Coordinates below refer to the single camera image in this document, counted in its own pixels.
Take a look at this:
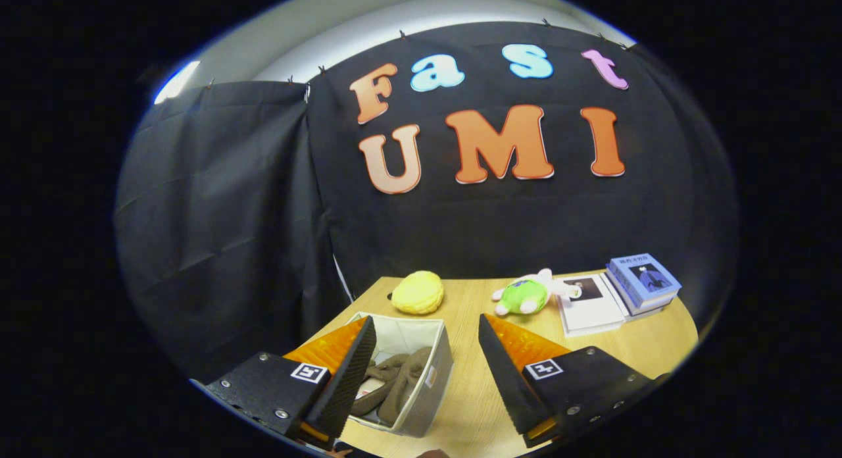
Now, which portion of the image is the blue cover book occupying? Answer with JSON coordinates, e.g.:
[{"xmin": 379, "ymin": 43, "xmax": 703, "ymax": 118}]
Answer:
[{"xmin": 607, "ymin": 253, "xmax": 683, "ymax": 310}]

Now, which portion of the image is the green and pink plush toy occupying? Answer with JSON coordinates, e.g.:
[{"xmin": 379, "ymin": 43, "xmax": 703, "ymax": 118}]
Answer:
[{"xmin": 492, "ymin": 268, "xmax": 583, "ymax": 317}]

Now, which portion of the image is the thin white book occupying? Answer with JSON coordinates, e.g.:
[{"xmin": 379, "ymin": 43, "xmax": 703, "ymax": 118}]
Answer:
[{"xmin": 602, "ymin": 274, "xmax": 660, "ymax": 322}]

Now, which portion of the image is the yellow textured plush bun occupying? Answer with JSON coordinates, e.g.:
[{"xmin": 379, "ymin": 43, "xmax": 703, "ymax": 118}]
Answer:
[{"xmin": 391, "ymin": 270, "xmax": 445, "ymax": 315}]

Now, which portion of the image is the brown fuzzy shoe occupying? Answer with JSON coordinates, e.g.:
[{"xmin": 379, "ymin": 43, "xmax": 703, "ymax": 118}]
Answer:
[
  {"xmin": 378, "ymin": 346, "xmax": 434, "ymax": 426},
  {"xmin": 351, "ymin": 354, "xmax": 412, "ymax": 417}
]

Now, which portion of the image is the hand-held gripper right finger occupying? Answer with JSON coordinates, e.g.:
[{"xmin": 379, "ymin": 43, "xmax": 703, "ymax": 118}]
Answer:
[{"xmin": 478, "ymin": 313, "xmax": 672, "ymax": 451}]

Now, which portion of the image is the large white book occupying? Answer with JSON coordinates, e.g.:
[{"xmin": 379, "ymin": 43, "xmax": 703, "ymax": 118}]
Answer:
[{"xmin": 556, "ymin": 274, "xmax": 628, "ymax": 338}]

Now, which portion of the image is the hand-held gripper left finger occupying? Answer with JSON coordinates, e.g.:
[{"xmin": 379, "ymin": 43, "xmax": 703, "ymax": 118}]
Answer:
[{"xmin": 189, "ymin": 315, "xmax": 378, "ymax": 451}]

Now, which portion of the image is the ceiling light panel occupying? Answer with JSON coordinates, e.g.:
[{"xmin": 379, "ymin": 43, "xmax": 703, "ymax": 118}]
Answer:
[{"xmin": 154, "ymin": 61, "xmax": 202, "ymax": 105}]

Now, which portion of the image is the thin blue spined book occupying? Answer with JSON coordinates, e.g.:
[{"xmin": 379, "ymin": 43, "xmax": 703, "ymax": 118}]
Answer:
[{"xmin": 604, "ymin": 267, "xmax": 676, "ymax": 317}]

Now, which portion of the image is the black backdrop cloth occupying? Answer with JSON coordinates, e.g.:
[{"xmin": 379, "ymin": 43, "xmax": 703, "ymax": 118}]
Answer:
[{"xmin": 113, "ymin": 20, "xmax": 741, "ymax": 380}]

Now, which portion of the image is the grey fabric storage box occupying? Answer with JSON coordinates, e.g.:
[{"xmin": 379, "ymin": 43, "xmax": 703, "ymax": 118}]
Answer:
[{"xmin": 342, "ymin": 312, "xmax": 455, "ymax": 438}]

